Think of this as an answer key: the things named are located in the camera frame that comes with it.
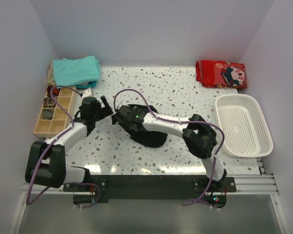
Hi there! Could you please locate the patterned rolled sock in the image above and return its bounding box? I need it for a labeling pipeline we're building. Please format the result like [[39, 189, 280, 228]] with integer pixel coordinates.
[[43, 96, 56, 108]]

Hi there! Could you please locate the red cartoon print cloth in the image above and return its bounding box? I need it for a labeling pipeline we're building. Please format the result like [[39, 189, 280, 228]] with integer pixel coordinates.
[[195, 60, 247, 89]]

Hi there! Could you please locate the folded teal t shirt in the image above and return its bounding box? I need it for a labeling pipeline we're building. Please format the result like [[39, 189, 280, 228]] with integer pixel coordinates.
[[51, 56, 100, 86]]

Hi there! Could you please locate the black t shirt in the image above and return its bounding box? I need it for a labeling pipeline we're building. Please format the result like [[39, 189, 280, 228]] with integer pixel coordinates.
[[122, 103, 167, 148]]

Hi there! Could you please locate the folded beige t shirt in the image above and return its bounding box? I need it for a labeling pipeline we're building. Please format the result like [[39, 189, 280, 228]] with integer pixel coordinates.
[[47, 61, 56, 86]]

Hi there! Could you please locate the grey rolled sock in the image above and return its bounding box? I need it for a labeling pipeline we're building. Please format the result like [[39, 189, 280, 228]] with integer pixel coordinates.
[[42, 109, 54, 120]]

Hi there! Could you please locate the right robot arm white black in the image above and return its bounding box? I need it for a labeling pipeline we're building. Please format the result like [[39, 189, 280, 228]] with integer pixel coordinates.
[[112, 104, 227, 192]]

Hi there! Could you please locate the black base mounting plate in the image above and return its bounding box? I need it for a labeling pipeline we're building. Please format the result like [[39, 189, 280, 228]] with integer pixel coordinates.
[[63, 174, 237, 210]]

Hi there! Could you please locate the aluminium rail frame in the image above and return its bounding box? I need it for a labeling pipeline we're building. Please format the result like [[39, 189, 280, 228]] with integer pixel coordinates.
[[10, 157, 287, 234]]

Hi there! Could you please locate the red black rolled sock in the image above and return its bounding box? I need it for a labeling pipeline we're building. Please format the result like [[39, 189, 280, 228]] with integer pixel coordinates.
[[47, 86, 60, 97]]

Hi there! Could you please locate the wooden compartment organizer box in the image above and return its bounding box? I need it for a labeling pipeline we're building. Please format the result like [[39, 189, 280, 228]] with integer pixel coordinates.
[[33, 87, 78, 138]]

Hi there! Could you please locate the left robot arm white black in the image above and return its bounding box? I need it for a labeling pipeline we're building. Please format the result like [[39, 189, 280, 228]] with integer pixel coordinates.
[[25, 96, 113, 191]]

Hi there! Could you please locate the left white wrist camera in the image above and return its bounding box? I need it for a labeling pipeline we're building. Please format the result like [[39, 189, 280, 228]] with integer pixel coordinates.
[[82, 88, 94, 99]]

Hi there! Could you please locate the white perforated plastic basket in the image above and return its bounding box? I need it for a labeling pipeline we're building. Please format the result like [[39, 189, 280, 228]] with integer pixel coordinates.
[[215, 94, 273, 158]]

